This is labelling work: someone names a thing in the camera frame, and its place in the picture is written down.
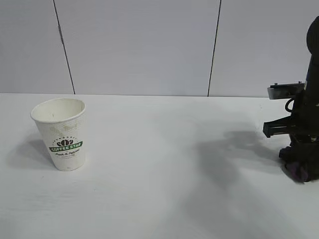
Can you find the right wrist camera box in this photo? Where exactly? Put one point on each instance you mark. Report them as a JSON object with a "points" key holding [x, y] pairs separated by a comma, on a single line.
{"points": [[279, 92]]}

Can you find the white paper coffee cup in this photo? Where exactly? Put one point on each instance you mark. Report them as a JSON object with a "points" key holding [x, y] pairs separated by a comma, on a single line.
{"points": [[62, 139]]}

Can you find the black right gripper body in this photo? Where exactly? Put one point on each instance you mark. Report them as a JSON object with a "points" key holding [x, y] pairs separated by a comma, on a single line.
{"points": [[304, 119]]}

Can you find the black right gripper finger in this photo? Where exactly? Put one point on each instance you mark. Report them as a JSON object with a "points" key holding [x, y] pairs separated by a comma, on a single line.
{"points": [[300, 152], [314, 159]]}

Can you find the purple and black cloth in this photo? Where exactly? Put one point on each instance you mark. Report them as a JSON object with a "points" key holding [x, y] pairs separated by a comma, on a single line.
{"points": [[295, 171]]}

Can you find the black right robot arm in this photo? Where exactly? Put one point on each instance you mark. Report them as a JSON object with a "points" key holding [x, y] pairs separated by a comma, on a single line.
{"points": [[314, 49]]}

